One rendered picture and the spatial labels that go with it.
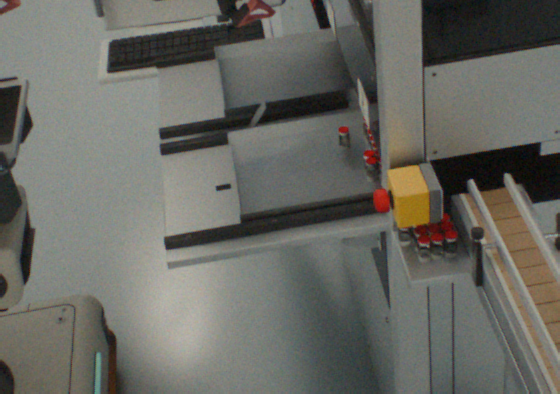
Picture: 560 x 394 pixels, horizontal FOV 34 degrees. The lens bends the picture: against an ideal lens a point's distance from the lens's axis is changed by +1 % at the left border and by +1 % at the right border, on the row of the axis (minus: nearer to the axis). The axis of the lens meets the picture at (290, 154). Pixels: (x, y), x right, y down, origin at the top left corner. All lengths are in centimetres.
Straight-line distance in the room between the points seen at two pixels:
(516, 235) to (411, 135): 24
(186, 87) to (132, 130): 148
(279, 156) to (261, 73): 31
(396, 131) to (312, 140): 37
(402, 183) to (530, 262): 23
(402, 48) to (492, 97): 19
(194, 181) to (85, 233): 137
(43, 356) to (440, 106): 129
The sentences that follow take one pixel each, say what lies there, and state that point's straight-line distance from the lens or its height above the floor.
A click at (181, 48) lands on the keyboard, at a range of 234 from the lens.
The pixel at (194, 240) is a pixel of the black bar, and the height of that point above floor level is 89.
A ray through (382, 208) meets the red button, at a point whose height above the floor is 100.
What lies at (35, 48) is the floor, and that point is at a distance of 425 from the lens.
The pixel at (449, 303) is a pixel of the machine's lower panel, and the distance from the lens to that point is 181.
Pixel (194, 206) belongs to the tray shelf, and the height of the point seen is 88.
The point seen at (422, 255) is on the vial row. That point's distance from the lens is 156.
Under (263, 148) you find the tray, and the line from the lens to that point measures 185.
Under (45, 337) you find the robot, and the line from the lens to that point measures 245.
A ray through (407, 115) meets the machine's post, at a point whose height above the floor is 112.
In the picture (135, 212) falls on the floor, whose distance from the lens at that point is 316.
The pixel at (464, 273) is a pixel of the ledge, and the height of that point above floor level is 88.
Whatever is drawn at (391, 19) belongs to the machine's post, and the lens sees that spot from 139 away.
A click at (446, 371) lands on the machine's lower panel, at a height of 47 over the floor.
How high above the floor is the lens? 199
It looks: 37 degrees down
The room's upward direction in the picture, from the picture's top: 8 degrees counter-clockwise
